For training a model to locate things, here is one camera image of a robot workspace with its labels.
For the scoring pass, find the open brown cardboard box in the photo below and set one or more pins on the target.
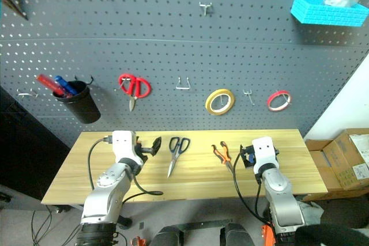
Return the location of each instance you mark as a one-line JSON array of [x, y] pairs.
[[323, 168]]

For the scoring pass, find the grey crumpled cloth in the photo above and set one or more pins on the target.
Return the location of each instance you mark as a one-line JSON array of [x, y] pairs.
[[311, 212]]

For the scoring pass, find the yellow tape roll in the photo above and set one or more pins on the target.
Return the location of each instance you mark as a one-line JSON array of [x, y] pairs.
[[210, 107]]

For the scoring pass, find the short double-prong metal hook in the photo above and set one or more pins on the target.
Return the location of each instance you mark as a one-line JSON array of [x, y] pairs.
[[205, 6]]

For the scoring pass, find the orange and black pliers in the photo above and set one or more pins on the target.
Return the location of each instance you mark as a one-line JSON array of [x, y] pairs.
[[224, 156]]

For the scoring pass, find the black cup holder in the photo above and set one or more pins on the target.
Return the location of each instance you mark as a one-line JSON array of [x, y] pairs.
[[82, 105]]

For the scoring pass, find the red tape roll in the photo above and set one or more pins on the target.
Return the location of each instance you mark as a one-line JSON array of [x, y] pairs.
[[271, 107]]

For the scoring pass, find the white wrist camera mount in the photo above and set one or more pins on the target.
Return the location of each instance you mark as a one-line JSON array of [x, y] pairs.
[[263, 152], [123, 145]]

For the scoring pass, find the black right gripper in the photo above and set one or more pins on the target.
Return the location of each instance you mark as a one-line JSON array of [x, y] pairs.
[[248, 153]]

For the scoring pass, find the orange clamp part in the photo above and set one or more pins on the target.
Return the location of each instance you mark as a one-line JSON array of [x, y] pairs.
[[138, 241]]

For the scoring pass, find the large dark rounded shape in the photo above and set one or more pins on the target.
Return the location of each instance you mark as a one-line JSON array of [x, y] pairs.
[[331, 236]]

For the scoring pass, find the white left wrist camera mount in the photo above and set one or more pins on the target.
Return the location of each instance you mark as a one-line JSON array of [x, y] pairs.
[[123, 145]]

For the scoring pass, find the flat metal pegboard hook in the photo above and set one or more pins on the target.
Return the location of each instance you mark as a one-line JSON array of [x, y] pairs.
[[29, 94]]

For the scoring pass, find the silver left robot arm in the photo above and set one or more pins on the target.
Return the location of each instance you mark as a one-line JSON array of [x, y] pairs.
[[108, 184]]

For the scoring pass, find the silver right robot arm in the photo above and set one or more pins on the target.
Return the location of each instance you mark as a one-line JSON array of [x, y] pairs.
[[278, 189]]

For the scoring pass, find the large printed cardboard box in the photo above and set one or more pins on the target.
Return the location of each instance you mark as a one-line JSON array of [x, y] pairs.
[[346, 156]]

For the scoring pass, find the black metal floor bar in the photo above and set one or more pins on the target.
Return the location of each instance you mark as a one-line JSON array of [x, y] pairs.
[[201, 224]]

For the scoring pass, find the blue plastic basket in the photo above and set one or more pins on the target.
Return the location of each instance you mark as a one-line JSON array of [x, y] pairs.
[[328, 14]]

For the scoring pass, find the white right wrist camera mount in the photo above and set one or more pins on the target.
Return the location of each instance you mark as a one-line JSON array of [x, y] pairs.
[[263, 152]]

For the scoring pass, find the small double-prong metal hook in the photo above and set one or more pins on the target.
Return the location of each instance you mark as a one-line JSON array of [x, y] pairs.
[[248, 94]]

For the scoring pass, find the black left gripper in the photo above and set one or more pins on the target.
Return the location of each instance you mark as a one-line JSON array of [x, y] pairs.
[[144, 150]]

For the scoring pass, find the grey pegboard wall panel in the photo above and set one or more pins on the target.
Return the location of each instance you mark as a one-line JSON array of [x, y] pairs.
[[173, 44]]

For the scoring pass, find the wide loop metal hook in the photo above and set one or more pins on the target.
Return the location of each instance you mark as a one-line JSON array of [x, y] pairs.
[[182, 87]]

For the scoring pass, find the dark cabinet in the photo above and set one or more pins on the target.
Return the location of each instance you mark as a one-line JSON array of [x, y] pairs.
[[26, 148]]

